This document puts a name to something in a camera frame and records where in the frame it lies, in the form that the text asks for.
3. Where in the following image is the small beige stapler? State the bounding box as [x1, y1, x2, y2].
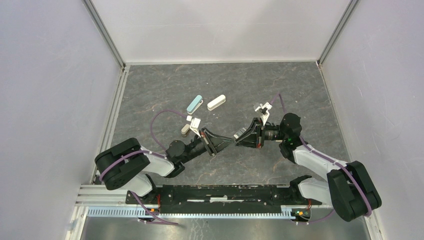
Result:
[180, 124, 191, 137]

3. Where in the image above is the white stapler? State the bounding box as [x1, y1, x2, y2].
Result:
[207, 94, 226, 111]

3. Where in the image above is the staple box grey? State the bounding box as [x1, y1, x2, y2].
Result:
[233, 127, 246, 140]

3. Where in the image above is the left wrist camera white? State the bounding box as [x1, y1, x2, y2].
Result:
[186, 115, 201, 137]

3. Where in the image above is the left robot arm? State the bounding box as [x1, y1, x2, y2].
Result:
[94, 127, 234, 190]

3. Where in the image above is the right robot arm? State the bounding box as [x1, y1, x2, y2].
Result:
[233, 113, 382, 222]

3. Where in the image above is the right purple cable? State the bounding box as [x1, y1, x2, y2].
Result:
[269, 93, 373, 226]

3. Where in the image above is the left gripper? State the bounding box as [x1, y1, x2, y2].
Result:
[180, 127, 235, 164]

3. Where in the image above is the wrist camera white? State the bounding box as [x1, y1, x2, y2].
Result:
[253, 102, 273, 126]
[186, 115, 201, 137]

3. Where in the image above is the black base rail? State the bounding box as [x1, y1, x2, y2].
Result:
[140, 184, 322, 214]

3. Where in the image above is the white cable tray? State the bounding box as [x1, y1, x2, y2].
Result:
[86, 206, 310, 220]

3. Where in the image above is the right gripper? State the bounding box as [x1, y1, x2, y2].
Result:
[234, 117, 287, 149]

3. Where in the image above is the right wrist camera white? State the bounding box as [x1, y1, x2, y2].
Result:
[253, 102, 273, 126]

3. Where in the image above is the light blue stapler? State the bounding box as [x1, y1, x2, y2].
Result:
[186, 95, 204, 115]

